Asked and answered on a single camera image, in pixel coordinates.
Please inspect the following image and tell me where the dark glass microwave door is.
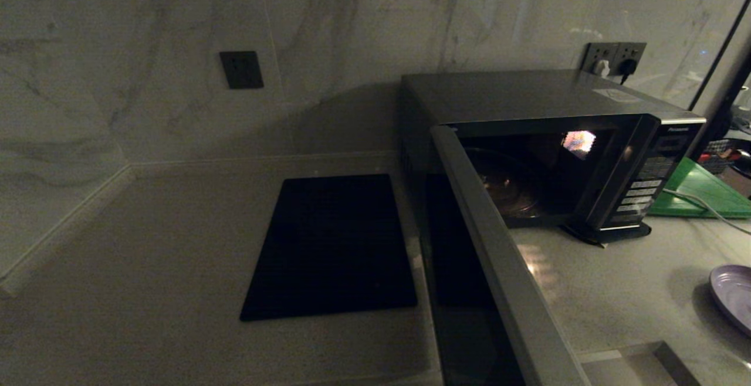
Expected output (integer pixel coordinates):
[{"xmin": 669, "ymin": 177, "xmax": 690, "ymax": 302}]
[{"xmin": 420, "ymin": 125, "xmax": 592, "ymax": 386}]

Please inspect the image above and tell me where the silver microwave oven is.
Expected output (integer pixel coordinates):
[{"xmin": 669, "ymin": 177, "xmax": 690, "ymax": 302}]
[{"xmin": 400, "ymin": 69, "xmax": 706, "ymax": 245}]

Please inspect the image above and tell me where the purple plate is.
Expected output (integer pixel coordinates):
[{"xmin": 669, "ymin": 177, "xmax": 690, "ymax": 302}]
[{"xmin": 709, "ymin": 265, "xmax": 751, "ymax": 338}]

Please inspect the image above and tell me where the black glass induction cooktop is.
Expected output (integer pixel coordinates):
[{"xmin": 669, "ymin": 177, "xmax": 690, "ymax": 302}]
[{"xmin": 239, "ymin": 174, "xmax": 418, "ymax": 322}]

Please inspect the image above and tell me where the black rubber pad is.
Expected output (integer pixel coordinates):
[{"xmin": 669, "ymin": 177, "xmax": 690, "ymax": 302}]
[{"xmin": 560, "ymin": 222, "xmax": 652, "ymax": 249}]

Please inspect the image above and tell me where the white sticker label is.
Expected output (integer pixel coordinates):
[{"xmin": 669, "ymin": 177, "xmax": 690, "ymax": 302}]
[{"xmin": 593, "ymin": 89, "xmax": 646, "ymax": 104}]

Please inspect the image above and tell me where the green cutting board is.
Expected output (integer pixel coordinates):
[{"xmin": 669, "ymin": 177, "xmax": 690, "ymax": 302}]
[{"xmin": 648, "ymin": 157, "xmax": 751, "ymax": 219}]

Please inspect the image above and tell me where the dark single wall socket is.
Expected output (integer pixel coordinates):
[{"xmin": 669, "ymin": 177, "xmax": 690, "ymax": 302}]
[{"xmin": 219, "ymin": 50, "xmax": 264, "ymax": 89}]

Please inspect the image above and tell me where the grey double wall socket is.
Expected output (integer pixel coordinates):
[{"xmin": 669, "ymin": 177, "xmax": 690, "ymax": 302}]
[{"xmin": 581, "ymin": 42, "xmax": 647, "ymax": 77}]

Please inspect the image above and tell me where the white power cable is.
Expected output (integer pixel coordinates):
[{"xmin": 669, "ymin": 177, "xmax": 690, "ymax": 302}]
[{"xmin": 663, "ymin": 188, "xmax": 751, "ymax": 235}]

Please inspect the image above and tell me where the wire shopping cart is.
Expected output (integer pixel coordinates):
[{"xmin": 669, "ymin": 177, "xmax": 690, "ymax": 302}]
[{"xmin": 701, "ymin": 137, "xmax": 751, "ymax": 178}]

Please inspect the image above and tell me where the black metal frame post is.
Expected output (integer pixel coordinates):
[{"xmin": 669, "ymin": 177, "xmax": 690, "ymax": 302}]
[{"xmin": 688, "ymin": 0, "xmax": 751, "ymax": 111}]

